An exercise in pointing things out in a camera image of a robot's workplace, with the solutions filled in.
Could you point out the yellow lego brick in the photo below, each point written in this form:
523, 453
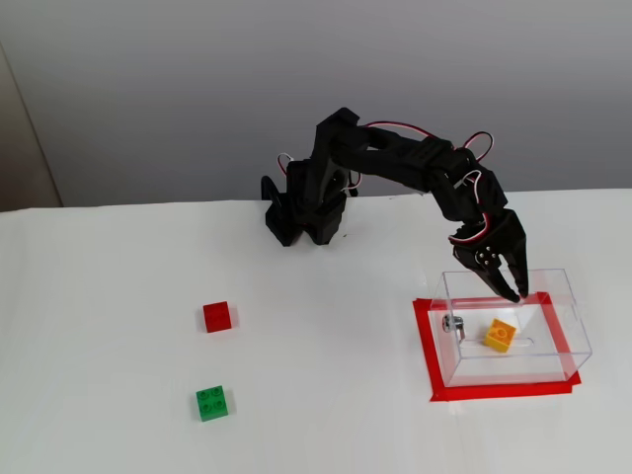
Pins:
498, 337

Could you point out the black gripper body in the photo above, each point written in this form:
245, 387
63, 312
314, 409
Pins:
494, 258

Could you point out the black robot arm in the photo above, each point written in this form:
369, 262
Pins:
395, 158

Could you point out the silver cylinder lock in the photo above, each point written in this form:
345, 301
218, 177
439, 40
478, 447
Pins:
451, 323

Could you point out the green lego brick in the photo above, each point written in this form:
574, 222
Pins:
212, 404

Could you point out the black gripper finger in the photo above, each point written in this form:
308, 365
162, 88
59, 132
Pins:
491, 271
519, 269

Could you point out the transparent plastic box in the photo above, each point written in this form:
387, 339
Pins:
513, 368

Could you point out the black table clamp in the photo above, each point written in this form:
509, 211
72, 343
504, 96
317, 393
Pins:
269, 190

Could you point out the red tape frame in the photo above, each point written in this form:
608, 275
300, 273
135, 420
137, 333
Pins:
424, 345

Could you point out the red lego brick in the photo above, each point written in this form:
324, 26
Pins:
216, 317

